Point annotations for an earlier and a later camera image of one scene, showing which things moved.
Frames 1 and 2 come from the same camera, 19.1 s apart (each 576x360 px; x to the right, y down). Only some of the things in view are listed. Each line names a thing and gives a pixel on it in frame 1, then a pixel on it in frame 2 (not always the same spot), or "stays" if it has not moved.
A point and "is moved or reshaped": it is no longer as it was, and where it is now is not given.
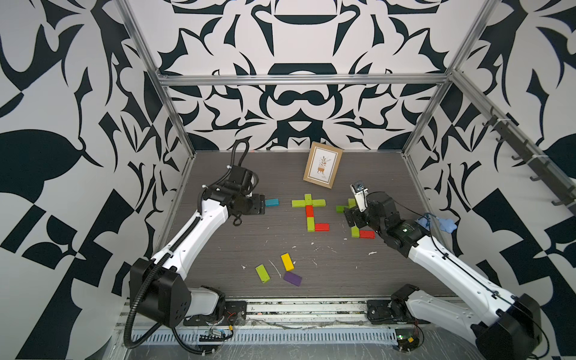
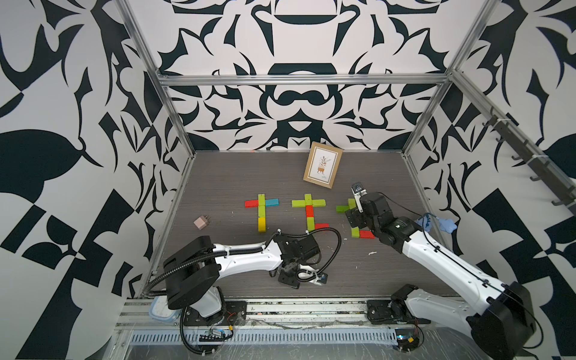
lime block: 262,273 is moved or reshaped
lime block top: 300,203 stays
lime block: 310,224 stays
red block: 367,234 stays
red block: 322,227 stays
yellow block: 287,262 is moved or reshaped
